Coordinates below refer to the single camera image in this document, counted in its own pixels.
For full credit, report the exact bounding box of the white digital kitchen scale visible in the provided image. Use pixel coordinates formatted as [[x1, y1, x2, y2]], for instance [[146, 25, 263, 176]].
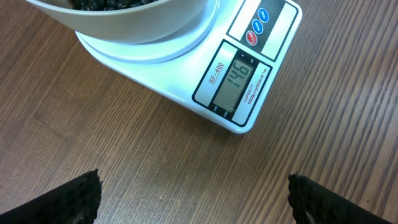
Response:
[[78, 0, 303, 134]]

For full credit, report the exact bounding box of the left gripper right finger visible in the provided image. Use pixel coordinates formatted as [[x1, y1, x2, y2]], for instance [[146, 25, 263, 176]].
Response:
[[288, 174, 391, 224]]

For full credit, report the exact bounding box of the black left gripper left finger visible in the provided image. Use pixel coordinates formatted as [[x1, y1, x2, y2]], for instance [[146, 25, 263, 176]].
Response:
[[1, 169, 102, 224]]

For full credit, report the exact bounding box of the white bowl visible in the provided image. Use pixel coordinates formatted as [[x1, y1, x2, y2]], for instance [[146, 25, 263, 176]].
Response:
[[27, 0, 208, 44]]

